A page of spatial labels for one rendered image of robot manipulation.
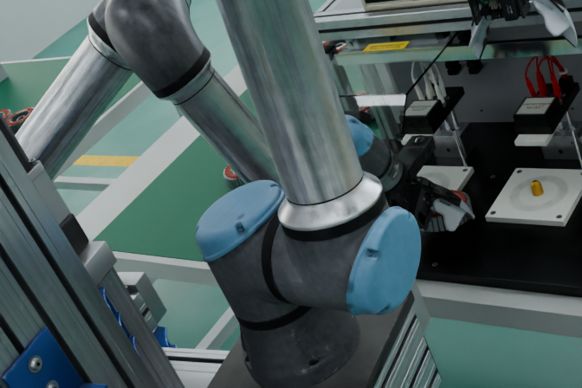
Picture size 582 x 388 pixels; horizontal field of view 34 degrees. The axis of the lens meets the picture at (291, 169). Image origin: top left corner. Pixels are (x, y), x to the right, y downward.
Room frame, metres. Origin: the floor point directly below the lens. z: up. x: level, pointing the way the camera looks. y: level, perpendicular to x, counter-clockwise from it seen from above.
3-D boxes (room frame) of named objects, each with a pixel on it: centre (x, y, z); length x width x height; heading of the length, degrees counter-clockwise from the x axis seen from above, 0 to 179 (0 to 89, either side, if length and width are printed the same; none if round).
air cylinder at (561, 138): (1.53, -0.50, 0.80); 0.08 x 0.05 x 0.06; 44
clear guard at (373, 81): (1.61, -0.22, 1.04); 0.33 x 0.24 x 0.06; 134
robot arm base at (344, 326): (0.97, 0.08, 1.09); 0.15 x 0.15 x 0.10
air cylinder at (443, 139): (1.70, -0.33, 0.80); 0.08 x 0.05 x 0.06; 44
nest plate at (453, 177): (1.60, -0.22, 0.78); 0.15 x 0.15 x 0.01; 44
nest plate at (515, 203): (1.43, -0.39, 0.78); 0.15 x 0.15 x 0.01; 44
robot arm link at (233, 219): (0.97, 0.07, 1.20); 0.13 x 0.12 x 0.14; 44
